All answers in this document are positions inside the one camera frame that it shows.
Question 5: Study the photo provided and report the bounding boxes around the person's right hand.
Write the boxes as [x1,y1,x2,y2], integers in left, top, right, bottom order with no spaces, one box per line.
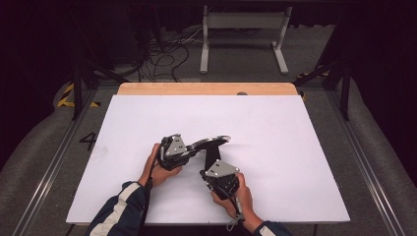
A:
[209,172,264,234]

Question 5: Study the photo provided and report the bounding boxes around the bundle of floor cables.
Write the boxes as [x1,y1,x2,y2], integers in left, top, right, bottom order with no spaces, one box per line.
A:
[139,26,205,84]

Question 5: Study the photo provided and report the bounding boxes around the black metal stand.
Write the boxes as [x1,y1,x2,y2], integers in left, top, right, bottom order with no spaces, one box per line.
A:
[69,55,130,121]
[292,57,352,122]

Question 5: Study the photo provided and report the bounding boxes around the person's left hand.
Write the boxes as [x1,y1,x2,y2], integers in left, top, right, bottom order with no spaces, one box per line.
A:
[137,143,183,188]

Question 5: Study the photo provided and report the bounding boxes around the white metal stand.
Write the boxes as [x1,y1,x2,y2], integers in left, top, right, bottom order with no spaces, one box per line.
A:
[199,5,293,76]

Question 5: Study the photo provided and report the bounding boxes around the white board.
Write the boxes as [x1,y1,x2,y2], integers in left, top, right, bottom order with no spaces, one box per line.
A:
[66,94,351,226]

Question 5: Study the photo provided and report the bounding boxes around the oval silver photo frame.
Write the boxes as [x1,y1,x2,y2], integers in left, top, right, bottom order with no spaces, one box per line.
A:
[188,134,232,172]

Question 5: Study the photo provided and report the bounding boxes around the aluminium floor rail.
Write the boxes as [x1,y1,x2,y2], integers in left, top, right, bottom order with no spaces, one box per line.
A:
[12,88,101,236]
[326,88,408,236]

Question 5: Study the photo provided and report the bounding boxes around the left hand-held gripper cable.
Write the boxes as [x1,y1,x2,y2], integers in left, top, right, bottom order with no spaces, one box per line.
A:
[140,144,164,236]

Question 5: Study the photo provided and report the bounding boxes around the yellow black floor tape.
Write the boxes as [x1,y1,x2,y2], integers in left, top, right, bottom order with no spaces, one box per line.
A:
[56,83,101,109]

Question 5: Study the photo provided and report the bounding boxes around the right hand-held gripper cable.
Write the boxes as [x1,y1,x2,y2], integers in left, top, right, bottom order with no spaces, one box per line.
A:
[225,193,246,232]

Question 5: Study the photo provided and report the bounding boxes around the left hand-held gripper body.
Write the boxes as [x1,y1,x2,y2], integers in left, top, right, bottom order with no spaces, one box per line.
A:
[156,133,199,172]

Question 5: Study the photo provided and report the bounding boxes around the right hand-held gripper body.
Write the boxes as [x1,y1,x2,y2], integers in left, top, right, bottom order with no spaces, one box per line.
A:
[200,158,242,202]

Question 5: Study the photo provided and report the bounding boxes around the hand-held gripper cable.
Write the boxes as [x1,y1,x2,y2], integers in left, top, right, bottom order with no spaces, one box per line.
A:
[140,144,164,236]
[225,193,246,232]

